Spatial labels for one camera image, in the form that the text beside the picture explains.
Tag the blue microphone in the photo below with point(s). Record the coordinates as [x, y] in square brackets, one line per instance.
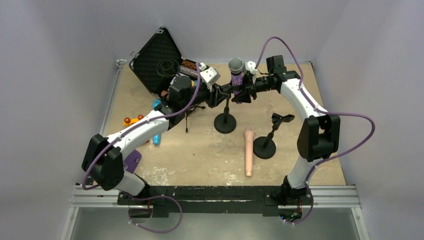
[156, 140]

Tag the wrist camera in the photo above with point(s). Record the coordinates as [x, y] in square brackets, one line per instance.
[250, 69]
[208, 75]

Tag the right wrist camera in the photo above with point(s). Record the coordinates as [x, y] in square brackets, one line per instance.
[250, 69]

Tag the aluminium frame rail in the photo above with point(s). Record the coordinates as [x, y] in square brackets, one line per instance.
[323, 197]

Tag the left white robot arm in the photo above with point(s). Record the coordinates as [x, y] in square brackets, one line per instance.
[105, 155]

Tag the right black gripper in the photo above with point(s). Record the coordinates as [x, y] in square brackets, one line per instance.
[251, 87]

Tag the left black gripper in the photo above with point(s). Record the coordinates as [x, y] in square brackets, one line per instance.
[215, 96]

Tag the black poker chip case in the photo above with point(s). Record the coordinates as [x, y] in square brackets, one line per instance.
[158, 65]

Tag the pink microphone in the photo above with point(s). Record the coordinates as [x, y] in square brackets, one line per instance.
[249, 139]

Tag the purple glitter microphone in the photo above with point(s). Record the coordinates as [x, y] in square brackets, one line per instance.
[236, 74]

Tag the black tripod mic stand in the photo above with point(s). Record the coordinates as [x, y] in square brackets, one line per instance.
[187, 119]

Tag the left side aluminium rail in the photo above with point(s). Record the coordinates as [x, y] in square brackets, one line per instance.
[120, 65]

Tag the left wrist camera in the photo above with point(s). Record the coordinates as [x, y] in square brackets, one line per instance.
[208, 75]

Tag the orange toy vehicle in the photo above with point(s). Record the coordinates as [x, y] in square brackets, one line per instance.
[130, 121]

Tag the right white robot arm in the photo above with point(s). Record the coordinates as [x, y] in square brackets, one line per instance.
[319, 134]

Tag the black round-base mic stand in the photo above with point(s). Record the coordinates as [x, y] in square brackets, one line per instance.
[225, 123]

